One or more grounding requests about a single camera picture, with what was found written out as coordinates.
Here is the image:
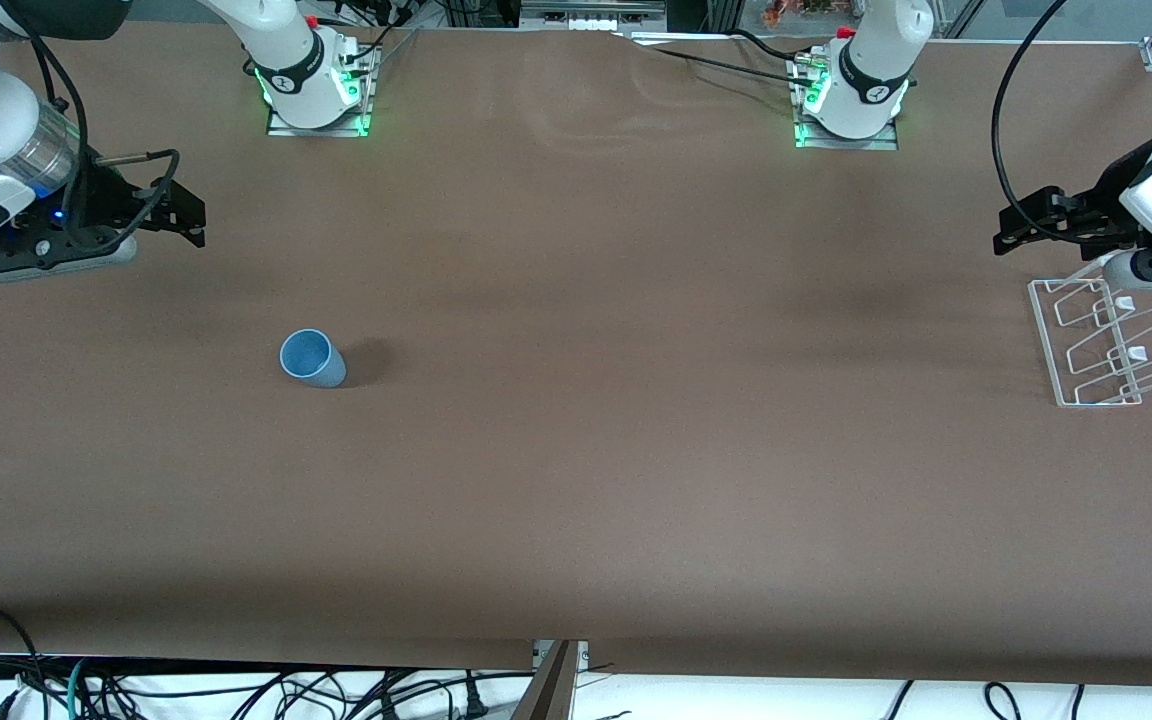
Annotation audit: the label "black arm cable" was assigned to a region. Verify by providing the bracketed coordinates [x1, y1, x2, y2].
[991, 0, 1073, 241]
[0, 18, 183, 251]

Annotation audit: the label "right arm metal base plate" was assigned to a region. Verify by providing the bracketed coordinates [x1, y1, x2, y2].
[265, 44, 379, 139]

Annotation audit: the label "black tangled floor cables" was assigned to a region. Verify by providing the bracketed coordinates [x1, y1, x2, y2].
[86, 668, 537, 720]

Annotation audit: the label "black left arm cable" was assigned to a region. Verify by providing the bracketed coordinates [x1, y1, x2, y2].
[991, 0, 1073, 241]

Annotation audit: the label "grey frame post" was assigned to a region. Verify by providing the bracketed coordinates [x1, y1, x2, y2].
[510, 640, 590, 720]

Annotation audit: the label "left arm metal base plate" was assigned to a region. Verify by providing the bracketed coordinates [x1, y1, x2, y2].
[791, 52, 900, 152]

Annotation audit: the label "white wire cup rack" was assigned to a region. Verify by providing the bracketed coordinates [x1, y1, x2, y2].
[1028, 255, 1152, 409]

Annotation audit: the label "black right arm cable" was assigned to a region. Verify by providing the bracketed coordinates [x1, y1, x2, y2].
[0, 18, 183, 251]

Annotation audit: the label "black base power cable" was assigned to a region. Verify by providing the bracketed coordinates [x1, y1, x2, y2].
[622, 36, 819, 85]

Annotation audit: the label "blue plastic cup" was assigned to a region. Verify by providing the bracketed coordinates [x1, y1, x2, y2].
[279, 328, 348, 389]

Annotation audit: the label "aluminium frame beam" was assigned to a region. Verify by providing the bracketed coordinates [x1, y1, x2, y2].
[520, 0, 669, 33]

